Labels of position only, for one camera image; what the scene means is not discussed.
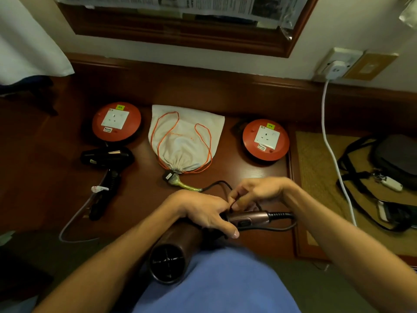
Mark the person's right hand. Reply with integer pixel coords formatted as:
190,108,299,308
228,177,296,212

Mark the person's left hand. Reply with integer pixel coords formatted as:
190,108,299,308
170,190,240,239

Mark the black hair dryer cable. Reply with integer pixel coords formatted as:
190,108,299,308
199,180,298,232

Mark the brown hair dryer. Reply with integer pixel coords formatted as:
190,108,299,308
149,210,271,286

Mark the person's right forearm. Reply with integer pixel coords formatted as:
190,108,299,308
283,184,417,313

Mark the person's left forearm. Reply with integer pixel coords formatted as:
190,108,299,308
33,192,184,313

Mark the blue clothing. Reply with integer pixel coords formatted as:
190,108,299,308
132,245,302,313

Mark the red round socket reel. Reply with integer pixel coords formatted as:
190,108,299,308
242,119,290,162
91,102,142,143

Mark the woven beige mat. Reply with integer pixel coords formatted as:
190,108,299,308
295,131,417,258

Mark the black hair dryer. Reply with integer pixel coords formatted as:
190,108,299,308
80,146,135,221

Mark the white key fob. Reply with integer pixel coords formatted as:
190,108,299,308
374,173,404,192

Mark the black flat device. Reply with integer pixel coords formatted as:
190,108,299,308
377,200,417,229

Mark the black bag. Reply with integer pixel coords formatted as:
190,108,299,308
371,134,417,191

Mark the white plug adapter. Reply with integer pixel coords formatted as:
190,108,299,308
323,60,348,81

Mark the clear plastic bag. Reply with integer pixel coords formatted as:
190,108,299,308
398,0,417,32

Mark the white curtain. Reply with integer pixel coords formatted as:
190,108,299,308
0,0,75,86

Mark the green cable sleeve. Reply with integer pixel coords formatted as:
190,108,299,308
175,180,203,193

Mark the orange drawstring cord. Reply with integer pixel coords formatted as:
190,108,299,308
150,111,213,175

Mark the white drawstring bag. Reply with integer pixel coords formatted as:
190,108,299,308
148,104,225,175

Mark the white power cable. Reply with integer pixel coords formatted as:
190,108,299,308
321,79,358,227

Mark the black bag strap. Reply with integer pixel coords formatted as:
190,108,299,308
336,136,412,232

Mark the grey cable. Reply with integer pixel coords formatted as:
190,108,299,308
58,174,109,243

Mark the white wall socket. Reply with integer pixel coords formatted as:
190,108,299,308
313,47,364,83

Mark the wooden mirror frame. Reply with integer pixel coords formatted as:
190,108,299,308
55,0,320,58

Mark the beige switch plate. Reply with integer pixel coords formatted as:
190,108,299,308
343,52,399,81

